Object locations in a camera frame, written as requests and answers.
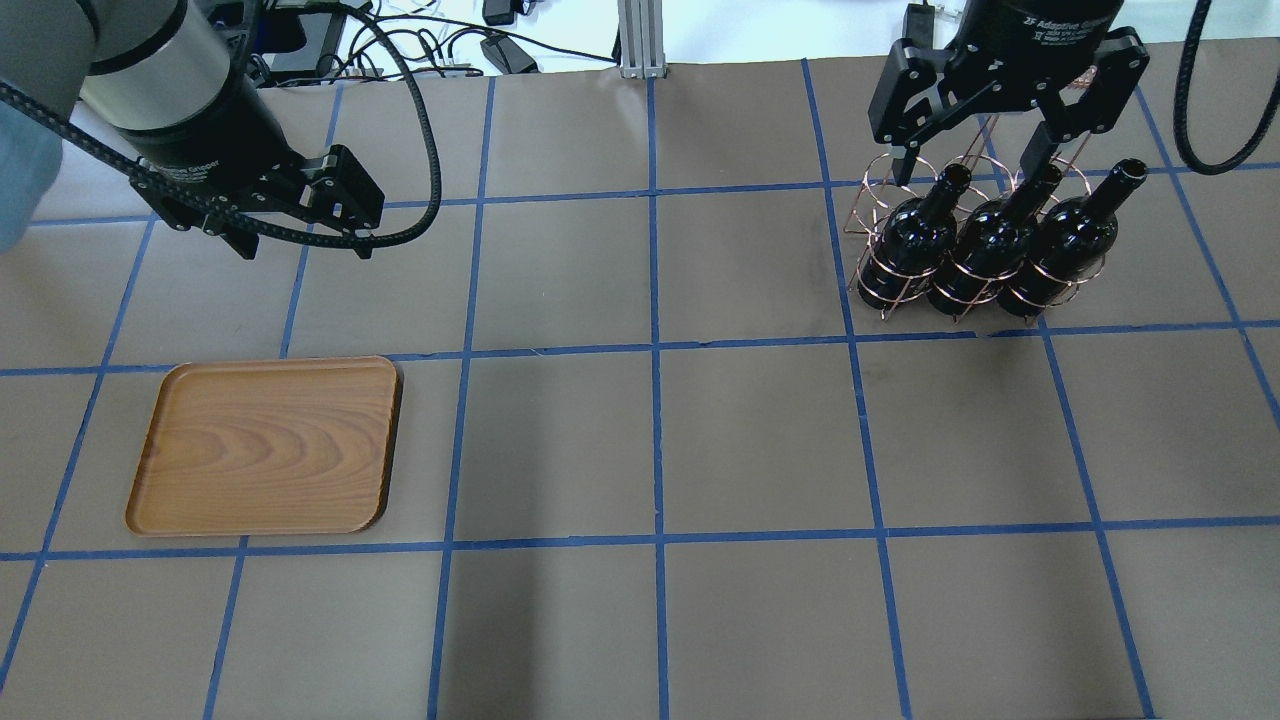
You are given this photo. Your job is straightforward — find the dark wine bottle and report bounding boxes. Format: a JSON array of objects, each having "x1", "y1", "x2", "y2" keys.
[
  {"x1": 854, "y1": 163, "x2": 972, "y2": 315},
  {"x1": 925, "y1": 163, "x2": 1064, "y2": 322},
  {"x1": 996, "y1": 158, "x2": 1148, "y2": 320}
]

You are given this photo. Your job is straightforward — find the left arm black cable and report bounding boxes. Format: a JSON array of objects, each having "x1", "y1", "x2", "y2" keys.
[{"x1": 0, "y1": 0, "x2": 443, "y2": 251}]

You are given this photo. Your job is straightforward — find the black power adapter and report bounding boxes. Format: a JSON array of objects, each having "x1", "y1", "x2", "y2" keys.
[{"x1": 479, "y1": 35, "x2": 540, "y2": 76}]

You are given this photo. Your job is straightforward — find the wooden tray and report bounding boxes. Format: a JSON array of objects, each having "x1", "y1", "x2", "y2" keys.
[{"x1": 124, "y1": 356, "x2": 402, "y2": 537}]

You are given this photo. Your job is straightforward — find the copper wire bottle basket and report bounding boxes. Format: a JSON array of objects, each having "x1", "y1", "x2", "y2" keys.
[{"x1": 844, "y1": 117, "x2": 1105, "y2": 322}]

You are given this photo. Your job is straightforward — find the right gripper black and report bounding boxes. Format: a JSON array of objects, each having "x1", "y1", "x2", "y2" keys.
[{"x1": 867, "y1": 27, "x2": 1149, "y2": 187}]

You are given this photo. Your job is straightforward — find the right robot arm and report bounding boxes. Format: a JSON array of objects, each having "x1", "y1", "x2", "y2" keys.
[{"x1": 868, "y1": 1, "x2": 1149, "y2": 186}]

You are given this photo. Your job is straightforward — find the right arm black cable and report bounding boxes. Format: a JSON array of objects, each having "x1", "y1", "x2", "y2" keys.
[{"x1": 1172, "y1": 0, "x2": 1280, "y2": 176}]

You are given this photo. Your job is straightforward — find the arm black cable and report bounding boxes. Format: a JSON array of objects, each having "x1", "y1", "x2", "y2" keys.
[
  {"x1": 0, "y1": 0, "x2": 443, "y2": 251},
  {"x1": 1172, "y1": 0, "x2": 1280, "y2": 176}
]

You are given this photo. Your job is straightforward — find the aluminium frame post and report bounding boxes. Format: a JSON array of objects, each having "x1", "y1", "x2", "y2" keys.
[{"x1": 617, "y1": 0, "x2": 668, "y2": 79}]

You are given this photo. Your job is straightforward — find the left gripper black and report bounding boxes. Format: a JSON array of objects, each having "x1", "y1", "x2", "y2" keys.
[{"x1": 131, "y1": 145, "x2": 385, "y2": 261}]

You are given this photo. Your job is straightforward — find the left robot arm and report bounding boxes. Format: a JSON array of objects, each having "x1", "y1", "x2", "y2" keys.
[{"x1": 3, "y1": 1, "x2": 385, "y2": 259}]

